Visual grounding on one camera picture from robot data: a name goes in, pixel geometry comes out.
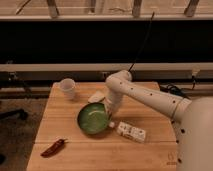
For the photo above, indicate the white plastic cup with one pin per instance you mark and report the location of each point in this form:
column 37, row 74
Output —
column 67, row 86

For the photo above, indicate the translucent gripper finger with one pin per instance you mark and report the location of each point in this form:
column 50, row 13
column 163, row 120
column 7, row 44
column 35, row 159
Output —
column 106, row 108

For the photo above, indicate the red chili pepper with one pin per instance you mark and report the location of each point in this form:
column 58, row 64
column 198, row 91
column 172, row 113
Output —
column 54, row 148

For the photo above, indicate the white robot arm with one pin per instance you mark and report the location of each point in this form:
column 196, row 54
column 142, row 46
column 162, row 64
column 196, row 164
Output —
column 193, row 118

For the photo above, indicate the black office chair base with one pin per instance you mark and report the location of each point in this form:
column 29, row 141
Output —
column 21, row 113

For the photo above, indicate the green ceramic bowl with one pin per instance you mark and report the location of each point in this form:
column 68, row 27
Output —
column 92, row 118

